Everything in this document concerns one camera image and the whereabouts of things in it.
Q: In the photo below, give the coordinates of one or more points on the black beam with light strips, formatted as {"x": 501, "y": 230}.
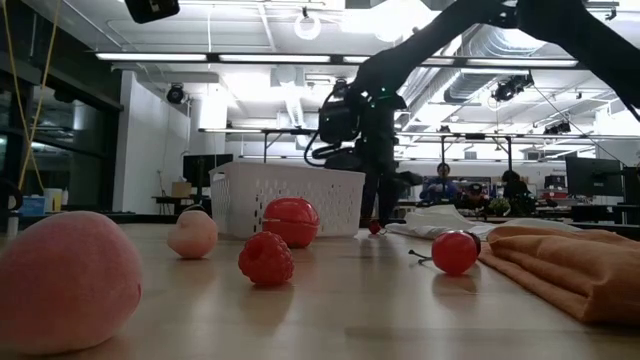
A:
{"x": 275, "y": 58}

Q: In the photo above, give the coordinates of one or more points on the white cloth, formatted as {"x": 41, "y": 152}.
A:
{"x": 435, "y": 217}

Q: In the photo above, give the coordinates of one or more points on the pink toy peach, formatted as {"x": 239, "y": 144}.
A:
{"x": 65, "y": 285}
{"x": 192, "y": 235}

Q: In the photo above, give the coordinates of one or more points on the black ceiling camera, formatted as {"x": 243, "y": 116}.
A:
{"x": 340, "y": 90}
{"x": 557, "y": 128}
{"x": 510, "y": 87}
{"x": 175, "y": 94}

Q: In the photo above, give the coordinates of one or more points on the bright red toy cherry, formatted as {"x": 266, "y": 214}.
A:
{"x": 454, "y": 252}

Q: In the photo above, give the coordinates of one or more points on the orange cloth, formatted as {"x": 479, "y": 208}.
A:
{"x": 575, "y": 280}

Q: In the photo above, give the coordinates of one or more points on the blue bin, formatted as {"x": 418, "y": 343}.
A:
{"x": 32, "y": 205}

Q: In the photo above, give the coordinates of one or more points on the black workstation frame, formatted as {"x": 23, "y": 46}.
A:
{"x": 475, "y": 136}
{"x": 280, "y": 131}

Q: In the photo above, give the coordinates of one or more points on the red toy raspberry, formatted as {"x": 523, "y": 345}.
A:
{"x": 265, "y": 260}

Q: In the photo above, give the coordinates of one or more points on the white container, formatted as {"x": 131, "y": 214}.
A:
{"x": 52, "y": 200}

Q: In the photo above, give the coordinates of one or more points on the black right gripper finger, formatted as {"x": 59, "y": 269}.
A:
{"x": 389, "y": 200}
{"x": 369, "y": 197}

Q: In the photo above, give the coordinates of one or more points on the white perforated plastic basket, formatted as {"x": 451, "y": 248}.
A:
{"x": 300, "y": 200}

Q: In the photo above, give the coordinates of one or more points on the black monitor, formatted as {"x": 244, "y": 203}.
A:
{"x": 592, "y": 175}
{"x": 200, "y": 170}

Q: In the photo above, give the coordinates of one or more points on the cardboard box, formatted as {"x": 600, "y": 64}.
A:
{"x": 181, "y": 189}

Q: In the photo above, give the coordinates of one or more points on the small potted plant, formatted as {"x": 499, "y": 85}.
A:
{"x": 498, "y": 206}

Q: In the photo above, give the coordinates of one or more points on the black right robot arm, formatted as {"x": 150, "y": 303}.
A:
{"x": 425, "y": 40}

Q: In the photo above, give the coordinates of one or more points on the red toy tomato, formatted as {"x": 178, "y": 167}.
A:
{"x": 292, "y": 220}

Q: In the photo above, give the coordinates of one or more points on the dark red toy cherry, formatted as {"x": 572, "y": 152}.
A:
{"x": 375, "y": 228}
{"x": 477, "y": 242}

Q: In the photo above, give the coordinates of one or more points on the person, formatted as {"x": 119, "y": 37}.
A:
{"x": 442, "y": 182}
{"x": 515, "y": 187}
{"x": 475, "y": 192}

